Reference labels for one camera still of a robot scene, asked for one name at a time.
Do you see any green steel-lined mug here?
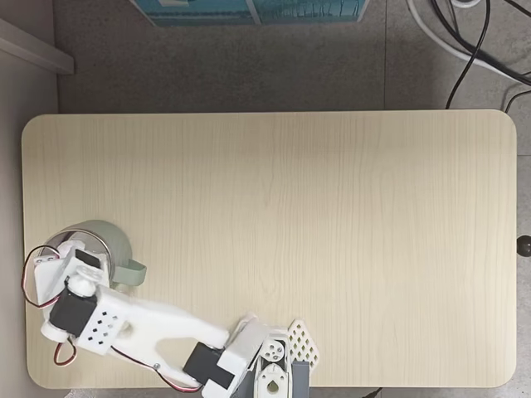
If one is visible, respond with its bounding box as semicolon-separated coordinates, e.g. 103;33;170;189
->
40;219;149;292

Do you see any teal printed box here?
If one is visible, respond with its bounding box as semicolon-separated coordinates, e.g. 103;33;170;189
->
128;0;371;27

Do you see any red white black servo cable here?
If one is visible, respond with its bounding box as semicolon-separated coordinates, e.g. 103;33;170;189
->
20;245;64;310
53;338;205;394

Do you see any white wall ledge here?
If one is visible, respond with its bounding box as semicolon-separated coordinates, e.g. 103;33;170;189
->
0;18;76;76

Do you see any thick white cable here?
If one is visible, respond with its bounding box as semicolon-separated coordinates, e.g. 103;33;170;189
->
406;0;531;83

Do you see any black floor cable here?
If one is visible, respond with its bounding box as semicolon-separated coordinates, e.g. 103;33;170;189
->
446;0;489;110
430;0;531;82
504;91;531;114

